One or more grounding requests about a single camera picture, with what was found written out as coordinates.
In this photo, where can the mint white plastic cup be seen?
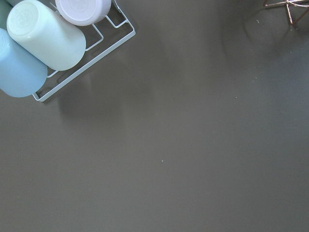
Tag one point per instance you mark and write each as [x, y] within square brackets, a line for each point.
[46, 35]

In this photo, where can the lilac white plastic cup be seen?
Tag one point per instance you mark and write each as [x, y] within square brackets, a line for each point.
[83, 12]

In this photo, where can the light blue plastic cup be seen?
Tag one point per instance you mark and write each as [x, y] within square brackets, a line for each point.
[21, 74]

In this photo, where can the white wire cup rack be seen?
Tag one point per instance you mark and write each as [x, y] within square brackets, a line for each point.
[101, 39]

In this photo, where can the copper wire bottle rack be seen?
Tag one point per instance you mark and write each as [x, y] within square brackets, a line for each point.
[288, 5]

